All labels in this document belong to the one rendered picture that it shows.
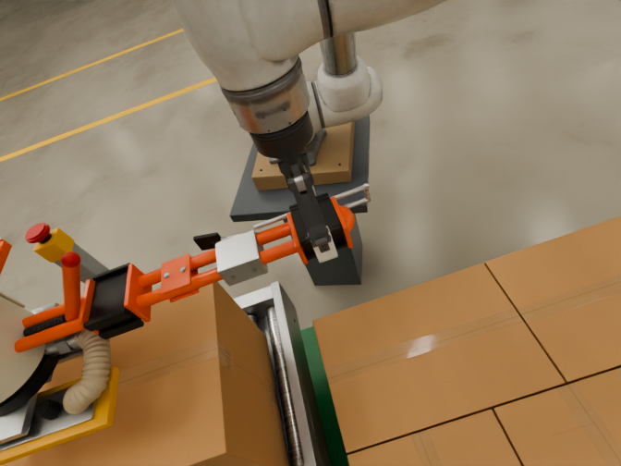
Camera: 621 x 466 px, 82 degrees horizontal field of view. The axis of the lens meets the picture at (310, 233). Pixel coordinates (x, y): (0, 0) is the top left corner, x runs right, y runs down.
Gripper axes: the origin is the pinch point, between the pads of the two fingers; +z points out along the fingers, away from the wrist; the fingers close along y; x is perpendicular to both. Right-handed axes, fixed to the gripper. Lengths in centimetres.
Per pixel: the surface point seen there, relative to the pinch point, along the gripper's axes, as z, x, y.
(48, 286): 121, -190, -134
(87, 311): -1.6, -38.3, 3.1
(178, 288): -0.5, -23.5, 4.1
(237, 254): -0.9, -13.4, 1.8
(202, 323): 25.7, -32.6, -5.3
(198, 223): 121, -80, -143
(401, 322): 66, 14, -8
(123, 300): -1.1, -32.5, 3.2
